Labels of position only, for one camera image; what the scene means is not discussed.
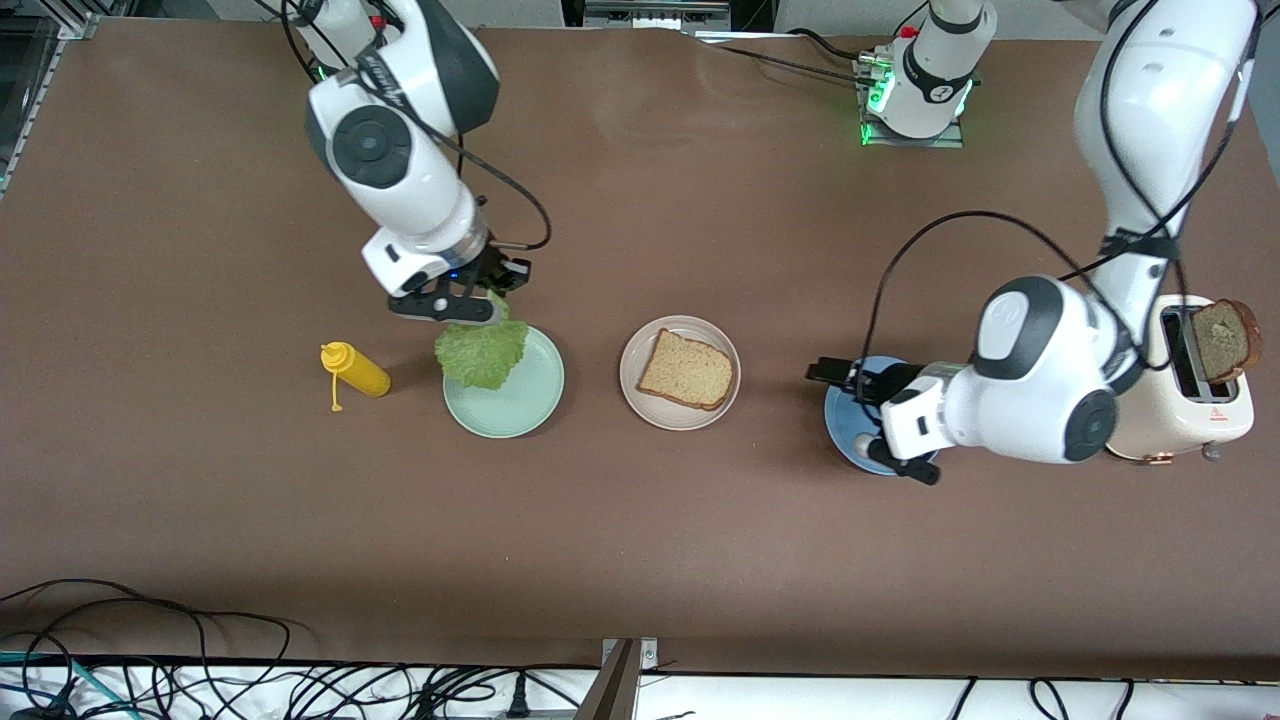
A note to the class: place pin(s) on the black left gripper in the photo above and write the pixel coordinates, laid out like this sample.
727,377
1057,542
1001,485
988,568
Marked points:
884,383

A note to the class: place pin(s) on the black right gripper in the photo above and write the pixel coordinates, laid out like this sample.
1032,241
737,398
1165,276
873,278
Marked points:
492,273

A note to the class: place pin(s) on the green lettuce leaf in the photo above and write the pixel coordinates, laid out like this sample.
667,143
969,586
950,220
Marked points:
485,355

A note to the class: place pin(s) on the brown bread slice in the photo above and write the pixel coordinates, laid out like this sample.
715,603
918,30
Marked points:
1225,340
685,370

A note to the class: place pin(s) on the yellow mustard squeeze bottle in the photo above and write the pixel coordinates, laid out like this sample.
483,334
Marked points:
365,375

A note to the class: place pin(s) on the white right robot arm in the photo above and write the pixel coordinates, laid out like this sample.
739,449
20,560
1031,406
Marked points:
400,190

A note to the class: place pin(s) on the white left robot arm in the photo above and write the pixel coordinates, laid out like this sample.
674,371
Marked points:
1040,380

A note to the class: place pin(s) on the blue plate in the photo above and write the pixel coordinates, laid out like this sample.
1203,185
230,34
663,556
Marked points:
838,415

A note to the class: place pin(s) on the mint green plate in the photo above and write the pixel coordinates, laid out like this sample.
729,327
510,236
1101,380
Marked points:
530,400

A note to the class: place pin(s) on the beige plate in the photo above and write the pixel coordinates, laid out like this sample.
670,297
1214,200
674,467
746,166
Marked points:
690,420

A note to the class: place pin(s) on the black metal stand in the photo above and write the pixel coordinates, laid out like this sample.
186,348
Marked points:
750,12

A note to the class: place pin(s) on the cream white toaster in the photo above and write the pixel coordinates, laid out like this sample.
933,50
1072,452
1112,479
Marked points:
1200,420

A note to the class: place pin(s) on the black power plug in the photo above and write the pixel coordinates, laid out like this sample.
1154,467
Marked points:
517,700

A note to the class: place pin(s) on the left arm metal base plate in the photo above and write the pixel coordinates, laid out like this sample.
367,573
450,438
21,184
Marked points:
920,143

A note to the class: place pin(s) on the metal table bracket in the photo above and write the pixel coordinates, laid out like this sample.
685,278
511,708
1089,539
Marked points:
615,690

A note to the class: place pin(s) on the aluminium frame rail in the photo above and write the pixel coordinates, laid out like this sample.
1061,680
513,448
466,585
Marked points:
80,25

